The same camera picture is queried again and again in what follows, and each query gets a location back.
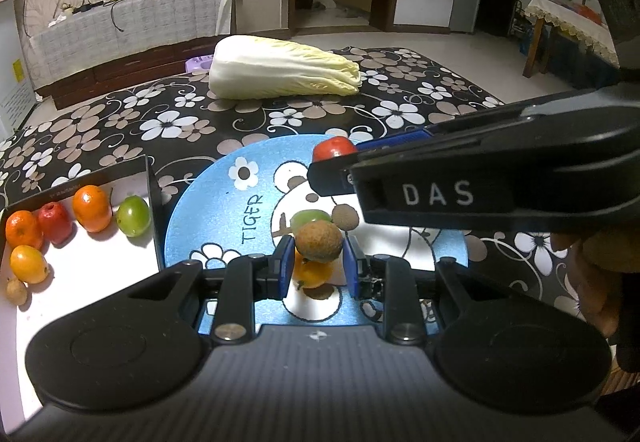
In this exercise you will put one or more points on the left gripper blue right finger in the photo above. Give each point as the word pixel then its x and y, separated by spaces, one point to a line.
pixel 389 280

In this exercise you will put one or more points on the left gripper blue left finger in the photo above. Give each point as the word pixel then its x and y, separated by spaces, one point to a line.
pixel 247 280

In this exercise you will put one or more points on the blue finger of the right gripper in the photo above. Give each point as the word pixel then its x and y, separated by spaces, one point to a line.
pixel 395 140
pixel 331 177

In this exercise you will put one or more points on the small red apple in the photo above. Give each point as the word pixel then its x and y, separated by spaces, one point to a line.
pixel 335 146

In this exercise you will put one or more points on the green tomato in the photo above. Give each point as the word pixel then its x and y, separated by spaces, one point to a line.
pixel 133 216
pixel 303 217

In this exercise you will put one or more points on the yellow orange fruit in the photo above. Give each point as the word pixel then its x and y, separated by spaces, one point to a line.
pixel 309 274
pixel 28 265

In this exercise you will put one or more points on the brown kiwi fruit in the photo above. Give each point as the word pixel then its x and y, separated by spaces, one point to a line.
pixel 319 241

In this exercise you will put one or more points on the person's right hand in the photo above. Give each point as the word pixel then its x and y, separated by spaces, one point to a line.
pixel 596 288

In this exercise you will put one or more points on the brown longan on plate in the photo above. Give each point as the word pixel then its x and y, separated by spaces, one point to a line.
pixel 345 217

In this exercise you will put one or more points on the blue tiger plate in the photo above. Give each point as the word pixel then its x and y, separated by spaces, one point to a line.
pixel 243 204

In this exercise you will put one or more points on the white napa cabbage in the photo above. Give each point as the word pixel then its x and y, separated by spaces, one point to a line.
pixel 249 67

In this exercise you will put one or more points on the side table with lace cloth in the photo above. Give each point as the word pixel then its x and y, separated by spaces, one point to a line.
pixel 570 20

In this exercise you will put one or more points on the black floral tablecloth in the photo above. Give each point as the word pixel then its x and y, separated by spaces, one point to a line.
pixel 179 124

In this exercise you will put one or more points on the orange tangerine back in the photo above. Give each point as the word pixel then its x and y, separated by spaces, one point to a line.
pixel 92 208

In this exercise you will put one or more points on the orange tangerine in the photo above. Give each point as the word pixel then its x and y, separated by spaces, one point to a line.
pixel 92 208
pixel 22 228

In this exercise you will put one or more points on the purple plastic bottle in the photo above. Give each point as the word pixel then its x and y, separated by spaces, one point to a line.
pixel 199 63

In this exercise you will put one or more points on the black tray with white bottom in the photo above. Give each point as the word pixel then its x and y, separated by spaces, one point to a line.
pixel 89 267

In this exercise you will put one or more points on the red apple back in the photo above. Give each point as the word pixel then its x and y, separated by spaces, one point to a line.
pixel 55 223

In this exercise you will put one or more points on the dark wooden tv cabinet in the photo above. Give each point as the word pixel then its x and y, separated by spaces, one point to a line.
pixel 149 65

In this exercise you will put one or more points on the brown longan left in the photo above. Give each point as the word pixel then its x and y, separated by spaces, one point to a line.
pixel 16 292

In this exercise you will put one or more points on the orange tangerine left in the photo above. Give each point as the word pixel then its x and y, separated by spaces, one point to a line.
pixel 22 228

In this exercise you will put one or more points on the checked cloth on cabinet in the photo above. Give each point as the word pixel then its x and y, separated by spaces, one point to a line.
pixel 107 33

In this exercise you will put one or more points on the white chest freezer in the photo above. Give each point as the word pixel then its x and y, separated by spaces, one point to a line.
pixel 17 97

